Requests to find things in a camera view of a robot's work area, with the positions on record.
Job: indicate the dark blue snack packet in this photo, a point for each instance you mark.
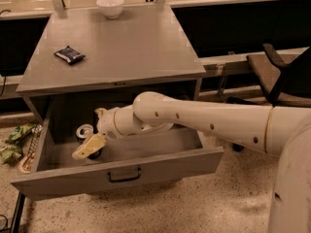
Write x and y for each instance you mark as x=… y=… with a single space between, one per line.
x=70 y=55

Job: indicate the blue pepsi can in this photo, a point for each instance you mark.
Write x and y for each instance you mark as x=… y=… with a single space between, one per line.
x=82 y=132

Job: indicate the white ceramic bowl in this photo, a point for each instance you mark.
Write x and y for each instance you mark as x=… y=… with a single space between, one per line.
x=110 y=8

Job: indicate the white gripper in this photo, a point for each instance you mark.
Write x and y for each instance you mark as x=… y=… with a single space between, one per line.
x=106 y=123

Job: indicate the black office chair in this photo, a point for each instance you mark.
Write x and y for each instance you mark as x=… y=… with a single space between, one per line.
x=284 y=79

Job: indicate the grey cabinet counter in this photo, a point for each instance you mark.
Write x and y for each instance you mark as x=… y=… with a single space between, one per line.
x=145 y=44

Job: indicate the clear snack package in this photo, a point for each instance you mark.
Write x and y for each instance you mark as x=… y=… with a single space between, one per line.
x=26 y=162

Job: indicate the black metal leg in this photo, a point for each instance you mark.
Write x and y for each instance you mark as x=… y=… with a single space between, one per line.
x=17 y=213

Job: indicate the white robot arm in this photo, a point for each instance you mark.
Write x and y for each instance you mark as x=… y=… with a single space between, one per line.
x=284 y=132

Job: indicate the green chip bag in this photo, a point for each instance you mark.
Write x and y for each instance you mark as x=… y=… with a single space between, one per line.
x=11 y=154
x=20 y=132

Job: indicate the black metal drawer handle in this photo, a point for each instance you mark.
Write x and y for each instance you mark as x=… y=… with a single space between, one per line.
x=124 y=176

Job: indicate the open grey top drawer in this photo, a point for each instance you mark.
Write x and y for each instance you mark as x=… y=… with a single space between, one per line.
x=167 y=156

